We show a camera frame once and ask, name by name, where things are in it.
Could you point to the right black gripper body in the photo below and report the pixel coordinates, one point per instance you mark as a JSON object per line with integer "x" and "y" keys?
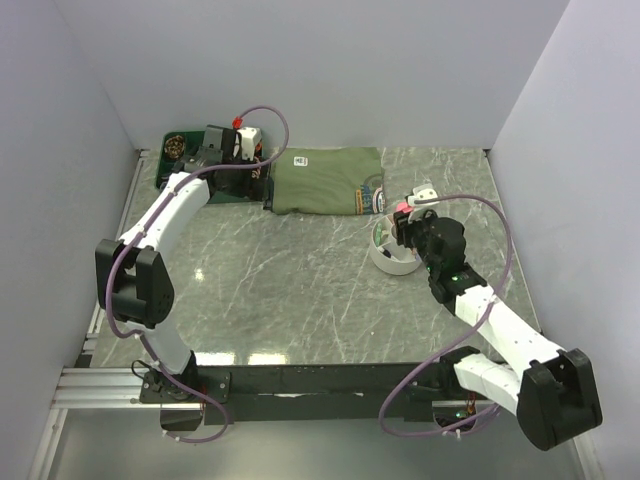
{"x": 423, "y": 226}

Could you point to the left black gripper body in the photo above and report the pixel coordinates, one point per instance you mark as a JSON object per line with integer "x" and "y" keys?
{"x": 240, "y": 176}

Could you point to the pink cap clear pen tube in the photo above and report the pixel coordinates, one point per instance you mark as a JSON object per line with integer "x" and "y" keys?
{"x": 403, "y": 207}

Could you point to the white round divided organizer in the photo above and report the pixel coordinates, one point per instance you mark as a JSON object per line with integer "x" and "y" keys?
{"x": 391, "y": 258}

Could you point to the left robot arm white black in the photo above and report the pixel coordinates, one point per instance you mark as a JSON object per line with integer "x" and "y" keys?
{"x": 133, "y": 283}

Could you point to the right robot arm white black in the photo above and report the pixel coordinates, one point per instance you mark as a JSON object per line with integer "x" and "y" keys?
{"x": 551, "y": 391}

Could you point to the brown patterned rolled tie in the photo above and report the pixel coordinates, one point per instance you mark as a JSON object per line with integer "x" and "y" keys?
{"x": 174, "y": 148}

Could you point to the green compartment tray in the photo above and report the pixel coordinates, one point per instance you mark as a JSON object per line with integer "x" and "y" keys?
{"x": 166, "y": 168}

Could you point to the folded olive green t-shirt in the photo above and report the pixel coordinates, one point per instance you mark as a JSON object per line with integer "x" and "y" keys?
{"x": 343, "y": 181}

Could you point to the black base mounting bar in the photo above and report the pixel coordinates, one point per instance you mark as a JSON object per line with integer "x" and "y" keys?
{"x": 331, "y": 392}

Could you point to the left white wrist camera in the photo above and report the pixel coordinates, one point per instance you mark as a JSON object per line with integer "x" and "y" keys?
{"x": 248, "y": 141}

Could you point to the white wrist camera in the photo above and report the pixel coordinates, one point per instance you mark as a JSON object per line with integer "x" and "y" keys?
{"x": 420, "y": 194}
{"x": 248, "y": 141}

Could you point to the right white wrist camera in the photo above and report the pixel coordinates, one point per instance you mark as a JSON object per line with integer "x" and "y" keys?
{"x": 420, "y": 194}

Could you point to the aluminium rail frame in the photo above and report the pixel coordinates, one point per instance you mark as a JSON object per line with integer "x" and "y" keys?
{"x": 82, "y": 387}

